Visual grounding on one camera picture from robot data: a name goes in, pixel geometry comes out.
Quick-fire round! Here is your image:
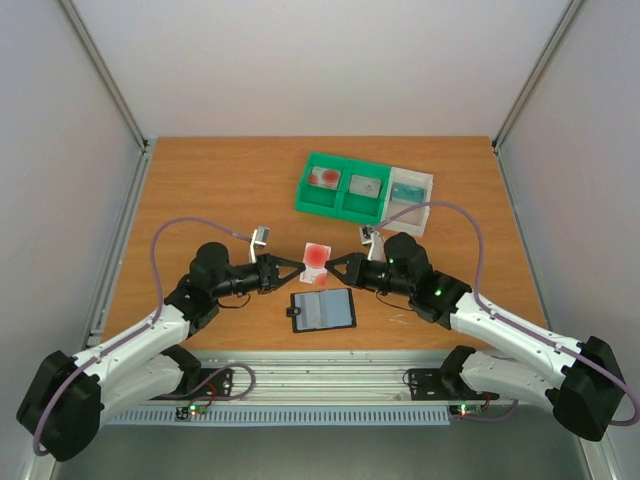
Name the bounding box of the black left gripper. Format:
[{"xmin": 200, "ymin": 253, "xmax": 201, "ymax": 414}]
[{"xmin": 213, "ymin": 254, "xmax": 306, "ymax": 299}]

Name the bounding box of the red dotted card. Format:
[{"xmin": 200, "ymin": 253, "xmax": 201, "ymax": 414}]
[
  {"xmin": 299, "ymin": 242, "xmax": 331, "ymax": 287},
  {"xmin": 308, "ymin": 166, "xmax": 341, "ymax": 190}
]

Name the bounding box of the black leather card holder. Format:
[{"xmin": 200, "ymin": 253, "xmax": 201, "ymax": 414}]
[{"xmin": 285, "ymin": 288, "xmax": 357, "ymax": 334}]

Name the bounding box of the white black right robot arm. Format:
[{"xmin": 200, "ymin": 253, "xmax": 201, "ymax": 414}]
[{"xmin": 325, "ymin": 233, "xmax": 626, "ymax": 442}]

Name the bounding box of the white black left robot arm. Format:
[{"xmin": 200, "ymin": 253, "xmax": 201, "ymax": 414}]
[{"xmin": 16, "ymin": 242, "xmax": 305, "ymax": 461}]

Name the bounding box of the grey card in bin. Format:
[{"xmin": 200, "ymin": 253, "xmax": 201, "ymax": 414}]
[{"xmin": 349, "ymin": 175, "xmax": 382, "ymax": 199}]

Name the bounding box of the teal card in bin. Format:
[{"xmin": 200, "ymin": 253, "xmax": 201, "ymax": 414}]
[{"xmin": 390, "ymin": 182, "xmax": 426, "ymax": 205}]

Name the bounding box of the red dotted card in bin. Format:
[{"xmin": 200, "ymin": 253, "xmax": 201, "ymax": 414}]
[{"xmin": 308, "ymin": 166, "xmax": 341, "ymax": 190}]

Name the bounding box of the green middle bin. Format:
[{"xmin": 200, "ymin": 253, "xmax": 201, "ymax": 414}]
[{"xmin": 337, "ymin": 160, "xmax": 391, "ymax": 225}]

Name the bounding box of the green bin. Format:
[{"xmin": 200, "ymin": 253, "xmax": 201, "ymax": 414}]
[
  {"xmin": 295, "ymin": 152, "xmax": 351, "ymax": 218},
  {"xmin": 337, "ymin": 160, "xmax": 391, "ymax": 225}
]

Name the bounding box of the green left bin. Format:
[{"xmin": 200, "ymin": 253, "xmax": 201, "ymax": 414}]
[{"xmin": 295, "ymin": 152, "xmax": 351, "ymax": 218}]

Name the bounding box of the white right bin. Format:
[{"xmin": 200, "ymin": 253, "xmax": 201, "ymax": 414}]
[{"xmin": 382, "ymin": 167, "xmax": 434, "ymax": 237}]

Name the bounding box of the left controller board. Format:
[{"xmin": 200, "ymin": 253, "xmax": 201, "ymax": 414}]
[{"xmin": 174, "ymin": 404, "xmax": 208, "ymax": 421}]

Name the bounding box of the controller board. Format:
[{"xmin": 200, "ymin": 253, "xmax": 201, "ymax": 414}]
[
  {"xmin": 174, "ymin": 404, "xmax": 208, "ymax": 421},
  {"xmin": 449, "ymin": 403, "xmax": 488, "ymax": 417}
]

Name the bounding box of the right controller board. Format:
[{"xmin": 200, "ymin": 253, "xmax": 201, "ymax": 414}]
[{"xmin": 449, "ymin": 403, "xmax": 488, "ymax": 417}]

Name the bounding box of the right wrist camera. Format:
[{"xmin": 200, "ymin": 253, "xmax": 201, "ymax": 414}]
[{"xmin": 359, "ymin": 225, "xmax": 385, "ymax": 261}]

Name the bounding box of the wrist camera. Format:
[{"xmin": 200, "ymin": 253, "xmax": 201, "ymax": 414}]
[
  {"xmin": 249, "ymin": 226, "xmax": 270, "ymax": 263},
  {"xmin": 359, "ymin": 225, "xmax": 385, "ymax": 261}
]

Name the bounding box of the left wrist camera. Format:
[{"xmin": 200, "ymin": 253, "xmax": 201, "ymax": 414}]
[{"xmin": 249, "ymin": 226, "xmax": 270, "ymax": 263}]

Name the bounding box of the aluminium frame rail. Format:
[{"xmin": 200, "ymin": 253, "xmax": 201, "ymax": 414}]
[{"xmin": 149, "ymin": 349, "xmax": 551, "ymax": 405}]

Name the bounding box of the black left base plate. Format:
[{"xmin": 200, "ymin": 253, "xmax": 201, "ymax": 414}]
[{"xmin": 153, "ymin": 368, "xmax": 234, "ymax": 400}]

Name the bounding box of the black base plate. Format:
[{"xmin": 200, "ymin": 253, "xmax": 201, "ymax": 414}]
[
  {"xmin": 153, "ymin": 368, "xmax": 234, "ymax": 400},
  {"xmin": 402, "ymin": 368, "xmax": 500, "ymax": 402}
]

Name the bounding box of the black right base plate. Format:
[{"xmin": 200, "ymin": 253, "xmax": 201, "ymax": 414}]
[{"xmin": 402, "ymin": 368, "xmax": 500, "ymax": 402}]

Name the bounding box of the grey slotted cable duct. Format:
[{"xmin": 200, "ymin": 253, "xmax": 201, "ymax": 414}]
[{"xmin": 110, "ymin": 405, "xmax": 450, "ymax": 428}]

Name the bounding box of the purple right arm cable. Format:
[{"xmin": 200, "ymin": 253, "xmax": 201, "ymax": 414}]
[{"xmin": 372, "ymin": 200, "xmax": 639, "ymax": 427}]

